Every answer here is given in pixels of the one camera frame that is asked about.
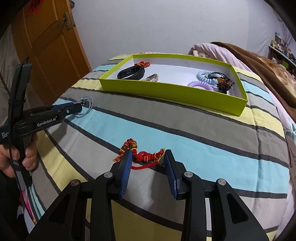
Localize red beaded knot bracelet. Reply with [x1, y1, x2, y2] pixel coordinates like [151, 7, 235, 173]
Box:
[112, 138, 166, 170]

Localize purple spiral hair tie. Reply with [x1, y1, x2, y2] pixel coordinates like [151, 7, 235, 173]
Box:
[187, 80, 215, 92]

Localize silver chain bracelet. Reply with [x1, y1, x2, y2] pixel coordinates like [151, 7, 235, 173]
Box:
[142, 73, 160, 82]

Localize left hand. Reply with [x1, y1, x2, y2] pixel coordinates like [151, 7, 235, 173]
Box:
[0, 133, 38, 178]

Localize striped bed sheet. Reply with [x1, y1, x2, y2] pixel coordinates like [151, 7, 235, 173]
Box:
[25, 56, 290, 240]

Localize orange wooden door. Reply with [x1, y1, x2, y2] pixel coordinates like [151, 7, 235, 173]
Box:
[11, 0, 91, 104]

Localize green shallow cardboard tray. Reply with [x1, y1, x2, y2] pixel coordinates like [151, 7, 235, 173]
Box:
[99, 53, 248, 116]

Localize black fitness band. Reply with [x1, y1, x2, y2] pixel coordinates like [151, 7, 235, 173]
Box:
[117, 66, 145, 80]

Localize red gold bead charm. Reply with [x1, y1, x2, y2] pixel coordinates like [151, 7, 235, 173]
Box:
[134, 61, 151, 68]

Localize brown plush blanket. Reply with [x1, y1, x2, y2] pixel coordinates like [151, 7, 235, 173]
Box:
[213, 42, 296, 120]

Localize cluttered white shelf unit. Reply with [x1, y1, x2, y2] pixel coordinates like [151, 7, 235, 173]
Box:
[268, 32, 295, 78]

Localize pink flower branches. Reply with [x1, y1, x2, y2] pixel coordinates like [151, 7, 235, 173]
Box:
[280, 20, 293, 47]

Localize light blue spiral hair tie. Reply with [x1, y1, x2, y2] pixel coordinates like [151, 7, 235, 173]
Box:
[196, 70, 219, 85]

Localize black cord amber bead bracelet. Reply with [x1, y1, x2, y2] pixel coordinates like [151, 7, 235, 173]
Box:
[207, 72, 235, 95]

